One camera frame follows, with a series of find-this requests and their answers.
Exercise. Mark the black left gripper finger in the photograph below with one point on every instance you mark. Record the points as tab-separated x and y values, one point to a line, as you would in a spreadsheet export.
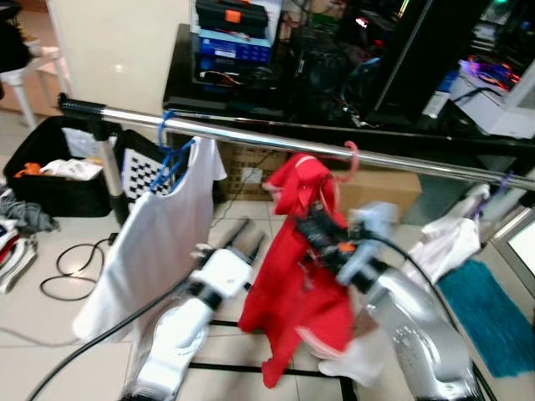
236	230
255	242

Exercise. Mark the red shirt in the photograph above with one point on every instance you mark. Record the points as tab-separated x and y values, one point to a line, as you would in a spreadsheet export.
292	309

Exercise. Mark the pink plastic hanger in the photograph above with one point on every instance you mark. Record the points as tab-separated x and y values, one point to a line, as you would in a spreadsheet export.
354	159

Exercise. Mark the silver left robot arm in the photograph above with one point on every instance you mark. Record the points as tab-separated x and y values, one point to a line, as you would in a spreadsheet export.
171	342

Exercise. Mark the blue plastic hanger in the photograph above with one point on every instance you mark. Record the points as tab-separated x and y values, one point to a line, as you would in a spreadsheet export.
161	134

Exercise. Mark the purple plastic hanger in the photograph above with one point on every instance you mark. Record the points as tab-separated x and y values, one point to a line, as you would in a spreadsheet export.
504	185

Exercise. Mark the brown cardboard box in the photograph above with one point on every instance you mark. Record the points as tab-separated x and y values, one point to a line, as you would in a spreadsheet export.
380	190

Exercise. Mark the white sleeveless shirt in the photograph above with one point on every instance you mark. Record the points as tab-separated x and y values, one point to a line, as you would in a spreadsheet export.
150	242

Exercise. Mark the black white checkerboard panel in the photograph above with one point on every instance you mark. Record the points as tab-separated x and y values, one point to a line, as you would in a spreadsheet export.
140	175

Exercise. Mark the black glossy desk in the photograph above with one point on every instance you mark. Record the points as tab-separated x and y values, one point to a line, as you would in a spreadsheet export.
334	129

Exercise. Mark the white thin blouse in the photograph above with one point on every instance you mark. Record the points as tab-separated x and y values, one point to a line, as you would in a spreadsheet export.
447	246

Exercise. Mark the black clothes rack base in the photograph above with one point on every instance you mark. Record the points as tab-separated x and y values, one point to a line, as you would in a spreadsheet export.
226	366

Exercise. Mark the silver clothes rack upright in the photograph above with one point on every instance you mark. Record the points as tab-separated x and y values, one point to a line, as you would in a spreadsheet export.
107	167

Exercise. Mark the blue storage box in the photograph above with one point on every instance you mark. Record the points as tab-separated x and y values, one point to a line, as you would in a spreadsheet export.
234	50

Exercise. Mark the black laundry basket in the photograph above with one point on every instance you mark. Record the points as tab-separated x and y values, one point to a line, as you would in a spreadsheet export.
58	196

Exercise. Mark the teal floor mat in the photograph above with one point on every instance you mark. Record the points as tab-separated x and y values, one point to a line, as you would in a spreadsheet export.
489	322

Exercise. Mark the black computer tower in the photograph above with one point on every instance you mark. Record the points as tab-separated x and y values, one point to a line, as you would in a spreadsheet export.
426	58

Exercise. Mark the grey clothes pile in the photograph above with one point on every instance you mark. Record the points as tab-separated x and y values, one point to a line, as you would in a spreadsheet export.
25	217

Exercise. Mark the black toolbox orange latch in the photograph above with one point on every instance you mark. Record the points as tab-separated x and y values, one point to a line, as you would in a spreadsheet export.
217	17

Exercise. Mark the white computer case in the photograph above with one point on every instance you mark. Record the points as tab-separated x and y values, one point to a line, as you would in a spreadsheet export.
501	113

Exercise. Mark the white plastic chair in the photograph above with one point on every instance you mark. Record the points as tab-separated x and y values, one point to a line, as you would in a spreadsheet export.
21	79

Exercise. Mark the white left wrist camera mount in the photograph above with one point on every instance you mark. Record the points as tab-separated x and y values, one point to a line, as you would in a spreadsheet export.
224	271

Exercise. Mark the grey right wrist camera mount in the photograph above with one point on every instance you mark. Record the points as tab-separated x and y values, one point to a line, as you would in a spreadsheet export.
372	225

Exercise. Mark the silver clothes rack rail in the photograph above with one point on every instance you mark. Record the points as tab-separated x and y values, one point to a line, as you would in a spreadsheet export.
251	136

